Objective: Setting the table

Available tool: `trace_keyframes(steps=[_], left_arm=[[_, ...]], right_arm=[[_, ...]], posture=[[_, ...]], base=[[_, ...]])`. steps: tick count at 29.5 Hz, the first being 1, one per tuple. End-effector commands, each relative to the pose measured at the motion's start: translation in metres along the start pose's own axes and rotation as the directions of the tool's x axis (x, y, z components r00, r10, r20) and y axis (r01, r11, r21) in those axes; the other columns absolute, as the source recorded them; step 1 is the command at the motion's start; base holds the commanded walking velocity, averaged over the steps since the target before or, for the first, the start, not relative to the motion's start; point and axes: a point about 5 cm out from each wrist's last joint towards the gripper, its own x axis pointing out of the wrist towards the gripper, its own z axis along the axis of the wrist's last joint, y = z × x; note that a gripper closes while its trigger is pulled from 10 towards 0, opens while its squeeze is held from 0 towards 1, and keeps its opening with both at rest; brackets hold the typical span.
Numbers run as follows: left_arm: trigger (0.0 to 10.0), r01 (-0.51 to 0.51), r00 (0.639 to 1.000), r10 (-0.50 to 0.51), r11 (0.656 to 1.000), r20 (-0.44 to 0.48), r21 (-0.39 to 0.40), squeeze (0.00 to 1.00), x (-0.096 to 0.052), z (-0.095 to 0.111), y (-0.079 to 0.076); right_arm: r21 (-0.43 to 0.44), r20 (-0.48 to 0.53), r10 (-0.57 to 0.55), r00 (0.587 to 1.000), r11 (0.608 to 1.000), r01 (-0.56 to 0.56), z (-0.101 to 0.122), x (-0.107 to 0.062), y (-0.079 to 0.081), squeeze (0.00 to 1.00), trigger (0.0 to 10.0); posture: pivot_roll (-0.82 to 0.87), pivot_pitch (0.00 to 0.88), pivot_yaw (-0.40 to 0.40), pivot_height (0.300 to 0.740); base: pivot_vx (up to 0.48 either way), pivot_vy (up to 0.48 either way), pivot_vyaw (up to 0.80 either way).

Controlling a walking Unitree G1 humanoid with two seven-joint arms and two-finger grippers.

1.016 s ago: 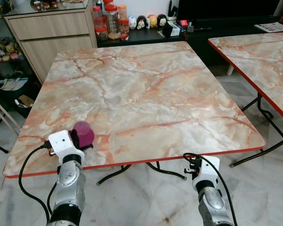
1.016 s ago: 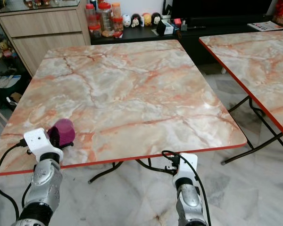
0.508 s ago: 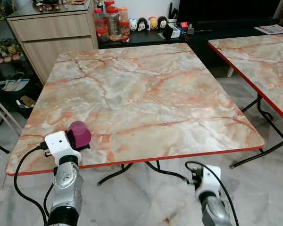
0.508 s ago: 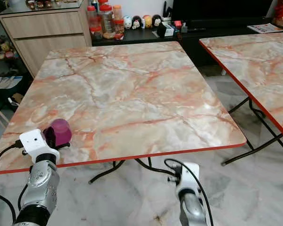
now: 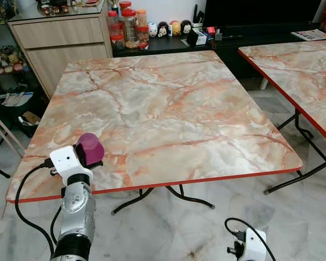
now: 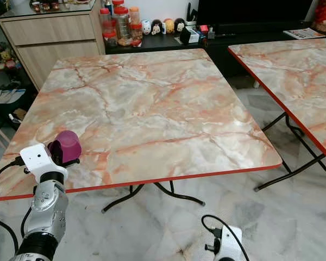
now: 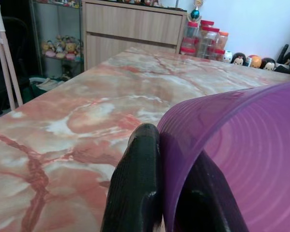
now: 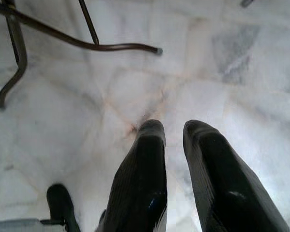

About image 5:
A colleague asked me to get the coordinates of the black folding table leg frame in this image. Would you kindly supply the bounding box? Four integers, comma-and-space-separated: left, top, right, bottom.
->
264, 109, 326, 195
0, 136, 215, 215

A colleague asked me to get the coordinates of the black television console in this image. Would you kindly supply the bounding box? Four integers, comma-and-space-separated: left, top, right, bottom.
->
111, 26, 326, 79

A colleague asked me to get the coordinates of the black storage basket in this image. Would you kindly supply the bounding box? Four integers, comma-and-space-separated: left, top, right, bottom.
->
0, 91, 44, 138

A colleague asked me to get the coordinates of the yellow round figurine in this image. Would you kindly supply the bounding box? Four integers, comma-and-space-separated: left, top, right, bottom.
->
170, 20, 182, 36

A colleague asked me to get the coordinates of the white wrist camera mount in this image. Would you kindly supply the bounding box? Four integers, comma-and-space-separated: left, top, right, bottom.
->
236, 228, 267, 261
49, 145, 93, 185

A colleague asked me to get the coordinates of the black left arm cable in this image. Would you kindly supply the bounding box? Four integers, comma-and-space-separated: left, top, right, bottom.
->
14, 158, 63, 256

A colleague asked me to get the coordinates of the printed magazine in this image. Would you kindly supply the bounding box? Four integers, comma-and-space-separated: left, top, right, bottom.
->
291, 29, 326, 42

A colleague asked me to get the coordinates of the light wood cabinet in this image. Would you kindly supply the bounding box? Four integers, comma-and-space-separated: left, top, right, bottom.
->
7, 11, 112, 100

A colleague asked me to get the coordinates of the large clear jar red lid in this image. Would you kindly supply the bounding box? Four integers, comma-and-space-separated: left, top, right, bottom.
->
121, 8, 139, 48

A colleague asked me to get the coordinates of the purple plastic cup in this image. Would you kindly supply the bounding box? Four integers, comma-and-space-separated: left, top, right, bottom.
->
75, 132, 105, 168

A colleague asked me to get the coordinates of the black-haired round figurine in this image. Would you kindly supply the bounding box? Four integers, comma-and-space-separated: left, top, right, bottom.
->
158, 22, 170, 38

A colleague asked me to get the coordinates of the white round figurine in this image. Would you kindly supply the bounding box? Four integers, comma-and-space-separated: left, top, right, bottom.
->
147, 22, 158, 38

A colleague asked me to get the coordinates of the clear jar orange lid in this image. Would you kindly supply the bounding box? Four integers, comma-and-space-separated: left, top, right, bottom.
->
136, 9, 148, 28

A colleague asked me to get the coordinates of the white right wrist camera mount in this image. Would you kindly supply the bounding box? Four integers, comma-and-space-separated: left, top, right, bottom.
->
236, 228, 267, 261

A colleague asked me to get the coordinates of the black flat television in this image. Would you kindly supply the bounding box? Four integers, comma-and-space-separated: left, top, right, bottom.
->
203, 0, 323, 29

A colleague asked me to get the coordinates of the small clear jar red lid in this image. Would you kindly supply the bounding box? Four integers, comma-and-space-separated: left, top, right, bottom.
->
110, 33, 126, 51
139, 24, 151, 44

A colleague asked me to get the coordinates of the tall clear jar red lid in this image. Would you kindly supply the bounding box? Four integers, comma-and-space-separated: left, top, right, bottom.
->
108, 11, 120, 34

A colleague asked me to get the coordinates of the brown plush toy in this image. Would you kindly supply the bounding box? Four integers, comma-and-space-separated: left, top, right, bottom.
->
7, 50, 21, 67

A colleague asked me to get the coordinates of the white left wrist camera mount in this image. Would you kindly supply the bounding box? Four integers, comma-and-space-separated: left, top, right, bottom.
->
49, 145, 93, 185

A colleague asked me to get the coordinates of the light wooden pole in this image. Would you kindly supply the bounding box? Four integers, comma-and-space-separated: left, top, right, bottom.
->
0, 106, 25, 158

